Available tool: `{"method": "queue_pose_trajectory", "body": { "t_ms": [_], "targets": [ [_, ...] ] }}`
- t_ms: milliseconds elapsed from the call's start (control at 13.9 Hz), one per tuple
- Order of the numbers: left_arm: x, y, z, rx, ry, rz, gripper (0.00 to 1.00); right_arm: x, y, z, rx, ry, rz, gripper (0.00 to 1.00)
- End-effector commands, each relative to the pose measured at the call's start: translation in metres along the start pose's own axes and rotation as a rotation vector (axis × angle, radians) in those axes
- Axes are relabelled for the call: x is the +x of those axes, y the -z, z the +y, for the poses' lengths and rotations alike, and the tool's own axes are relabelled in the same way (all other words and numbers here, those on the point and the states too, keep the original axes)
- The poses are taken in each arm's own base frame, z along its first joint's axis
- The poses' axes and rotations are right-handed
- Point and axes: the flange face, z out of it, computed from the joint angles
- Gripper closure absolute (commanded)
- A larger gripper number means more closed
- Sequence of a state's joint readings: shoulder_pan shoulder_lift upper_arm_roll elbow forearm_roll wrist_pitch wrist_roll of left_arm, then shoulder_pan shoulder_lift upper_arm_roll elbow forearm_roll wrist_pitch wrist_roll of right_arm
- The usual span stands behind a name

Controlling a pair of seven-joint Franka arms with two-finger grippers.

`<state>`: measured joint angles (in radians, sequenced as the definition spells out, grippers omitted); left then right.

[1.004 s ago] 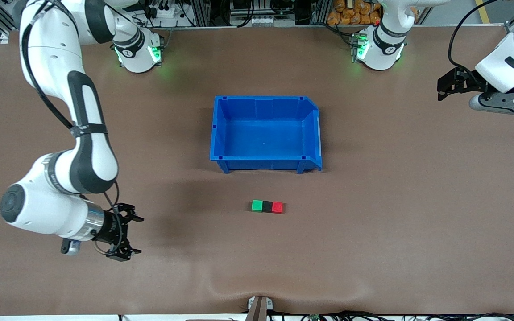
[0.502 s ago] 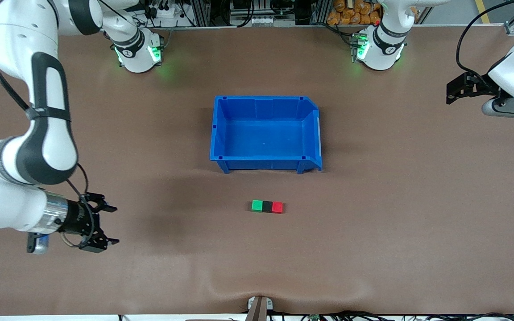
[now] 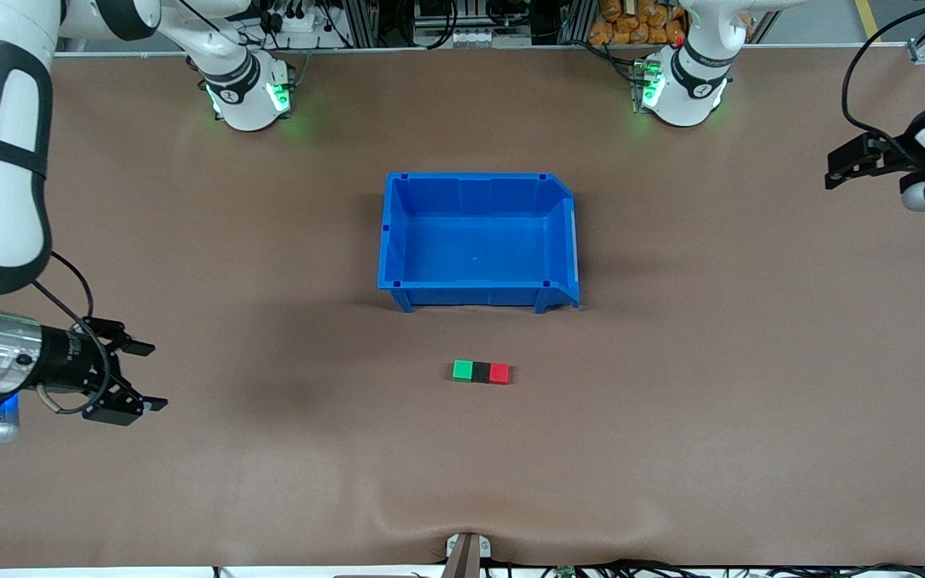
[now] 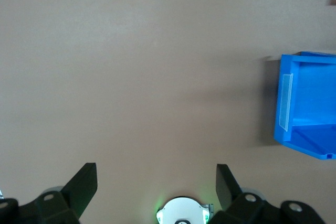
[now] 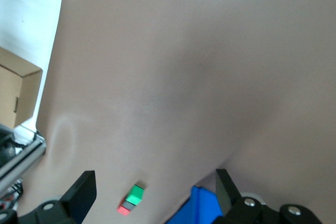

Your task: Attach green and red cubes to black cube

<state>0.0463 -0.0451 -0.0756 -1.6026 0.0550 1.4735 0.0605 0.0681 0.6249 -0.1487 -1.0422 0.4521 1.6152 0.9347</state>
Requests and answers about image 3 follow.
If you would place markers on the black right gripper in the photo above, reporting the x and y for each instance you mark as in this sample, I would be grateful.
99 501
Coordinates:
61 363

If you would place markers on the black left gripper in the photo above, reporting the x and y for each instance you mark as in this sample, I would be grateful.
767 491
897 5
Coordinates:
882 158

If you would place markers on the small green cube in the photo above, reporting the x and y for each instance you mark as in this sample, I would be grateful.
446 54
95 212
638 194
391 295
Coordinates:
462 370

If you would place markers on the small red cube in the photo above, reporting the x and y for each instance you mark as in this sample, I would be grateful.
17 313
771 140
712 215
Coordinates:
499 373

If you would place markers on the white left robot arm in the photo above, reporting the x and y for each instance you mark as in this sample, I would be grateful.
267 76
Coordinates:
699 80

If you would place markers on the small black cube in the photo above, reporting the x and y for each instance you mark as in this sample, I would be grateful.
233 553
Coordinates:
481 372

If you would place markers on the orange snack bags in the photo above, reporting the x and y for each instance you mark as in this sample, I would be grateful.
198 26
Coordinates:
631 22

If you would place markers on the blue plastic storage bin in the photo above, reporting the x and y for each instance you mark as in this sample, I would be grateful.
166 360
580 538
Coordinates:
474 245

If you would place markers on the white power strip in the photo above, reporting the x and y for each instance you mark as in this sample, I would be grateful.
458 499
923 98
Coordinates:
306 28

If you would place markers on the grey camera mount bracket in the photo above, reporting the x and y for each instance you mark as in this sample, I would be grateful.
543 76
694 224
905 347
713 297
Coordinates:
466 554

